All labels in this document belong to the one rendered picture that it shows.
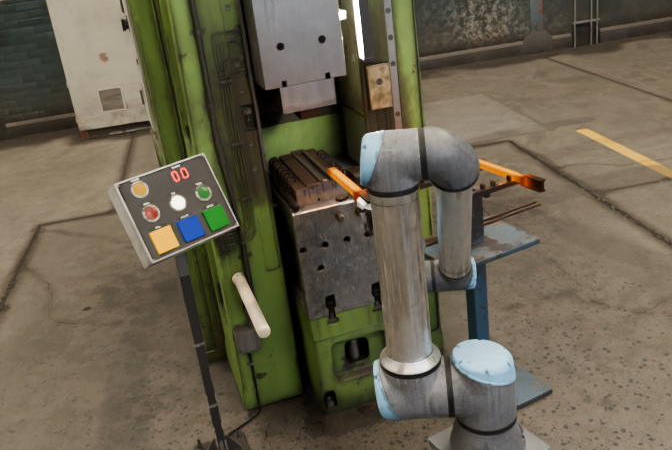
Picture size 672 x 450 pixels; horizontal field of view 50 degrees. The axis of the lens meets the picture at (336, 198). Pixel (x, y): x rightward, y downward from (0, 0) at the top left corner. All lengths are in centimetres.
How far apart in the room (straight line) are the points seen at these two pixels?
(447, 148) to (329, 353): 154
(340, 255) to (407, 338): 105
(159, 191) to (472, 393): 120
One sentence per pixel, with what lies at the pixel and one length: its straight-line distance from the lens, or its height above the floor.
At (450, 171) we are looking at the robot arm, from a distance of 157.
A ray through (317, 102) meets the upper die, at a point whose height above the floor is 129.
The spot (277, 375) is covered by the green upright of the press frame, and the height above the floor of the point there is 14.
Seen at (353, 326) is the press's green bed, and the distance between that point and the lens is 290.
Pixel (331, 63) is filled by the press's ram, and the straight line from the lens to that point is 260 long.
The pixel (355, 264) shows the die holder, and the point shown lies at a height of 65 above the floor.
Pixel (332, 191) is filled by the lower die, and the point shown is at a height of 94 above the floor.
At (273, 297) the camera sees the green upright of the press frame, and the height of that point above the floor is 50.
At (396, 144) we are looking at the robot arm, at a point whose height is 143.
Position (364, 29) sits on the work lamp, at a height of 150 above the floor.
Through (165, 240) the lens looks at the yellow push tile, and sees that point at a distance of 237.
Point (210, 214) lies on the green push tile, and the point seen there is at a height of 103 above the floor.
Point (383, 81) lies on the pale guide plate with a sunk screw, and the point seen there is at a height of 129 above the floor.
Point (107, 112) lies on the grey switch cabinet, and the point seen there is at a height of 26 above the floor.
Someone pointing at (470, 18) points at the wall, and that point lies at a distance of 913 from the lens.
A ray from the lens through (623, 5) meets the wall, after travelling 1003.
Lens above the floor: 190
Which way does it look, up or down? 21 degrees down
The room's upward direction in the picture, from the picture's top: 7 degrees counter-clockwise
